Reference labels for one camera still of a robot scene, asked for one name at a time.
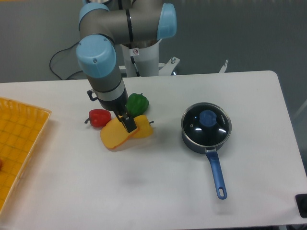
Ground red toy bell pepper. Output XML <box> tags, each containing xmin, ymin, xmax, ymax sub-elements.
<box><xmin>84</xmin><ymin>109</ymin><xmax>111</xmax><ymax>128</ymax></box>

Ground black box at table edge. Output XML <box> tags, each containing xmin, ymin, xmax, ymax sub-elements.
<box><xmin>295</xmin><ymin>194</ymin><xmax>307</xmax><ymax>218</ymax></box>

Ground yellow toy bell pepper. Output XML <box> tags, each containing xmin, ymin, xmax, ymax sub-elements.
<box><xmin>132</xmin><ymin>115</ymin><xmax>154</xmax><ymax>138</ymax></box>

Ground glass lid with blue knob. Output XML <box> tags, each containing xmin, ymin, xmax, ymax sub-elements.
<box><xmin>181</xmin><ymin>103</ymin><xmax>232</xmax><ymax>147</ymax></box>

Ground dark saucepan with blue handle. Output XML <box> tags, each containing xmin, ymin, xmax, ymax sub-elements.
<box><xmin>181</xmin><ymin>102</ymin><xmax>232</xmax><ymax>200</ymax></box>

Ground orange toy bread slice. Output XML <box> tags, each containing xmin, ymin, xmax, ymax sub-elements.
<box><xmin>100</xmin><ymin>118</ymin><xmax>139</xmax><ymax>149</ymax></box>

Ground yellow plastic basket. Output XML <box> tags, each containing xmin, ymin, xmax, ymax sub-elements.
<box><xmin>0</xmin><ymin>97</ymin><xmax>52</xmax><ymax>210</ymax></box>

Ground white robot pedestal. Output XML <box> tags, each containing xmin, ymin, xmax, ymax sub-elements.
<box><xmin>119</xmin><ymin>38</ymin><xmax>228</xmax><ymax>77</ymax></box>

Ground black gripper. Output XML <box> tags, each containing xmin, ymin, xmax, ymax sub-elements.
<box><xmin>98</xmin><ymin>89</ymin><xmax>137</xmax><ymax>133</ymax></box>

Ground black floor cable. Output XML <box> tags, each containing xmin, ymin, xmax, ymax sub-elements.
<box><xmin>49</xmin><ymin>42</ymin><xmax>84</xmax><ymax>81</ymax></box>

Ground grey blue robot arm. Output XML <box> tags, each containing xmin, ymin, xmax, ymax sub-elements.
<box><xmin>76</xmin><ymin>0</ymin><xmax>177</xmax><ymax>133</ymax></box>

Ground green toy bell pepper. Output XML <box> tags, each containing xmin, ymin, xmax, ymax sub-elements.
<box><xmin>126</xmin><ymin>93</ymin><xmax>149</xmax><ymax>117</ymax></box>

